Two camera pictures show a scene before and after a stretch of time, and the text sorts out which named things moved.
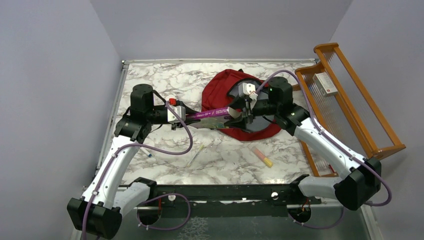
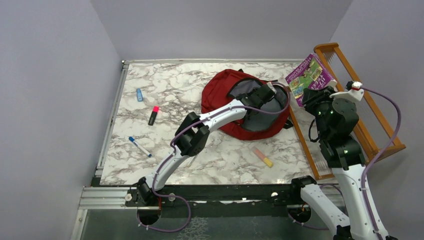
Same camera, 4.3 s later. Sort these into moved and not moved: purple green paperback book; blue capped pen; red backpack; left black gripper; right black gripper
Moved: purple green paperback book; right black gripper; left black gripper
Not moved: red backpack; blue capped pen
